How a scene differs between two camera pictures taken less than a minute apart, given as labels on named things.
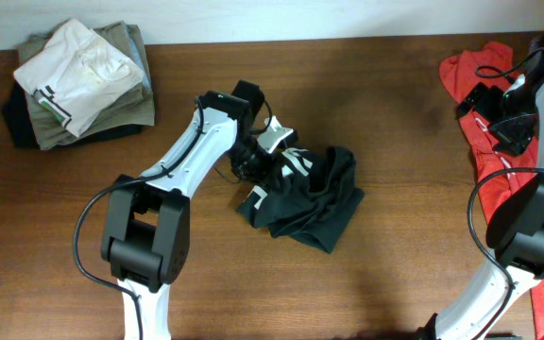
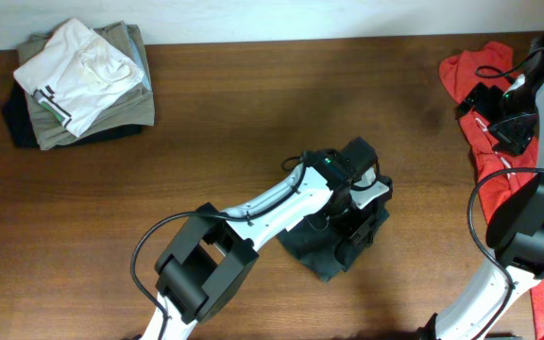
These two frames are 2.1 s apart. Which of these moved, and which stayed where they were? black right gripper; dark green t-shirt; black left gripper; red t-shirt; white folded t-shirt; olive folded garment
Moved: black left gripper; dark green t-shirt
Stayed: white folded t-shirt; red t-shirt; black right gripper; olive folded garment
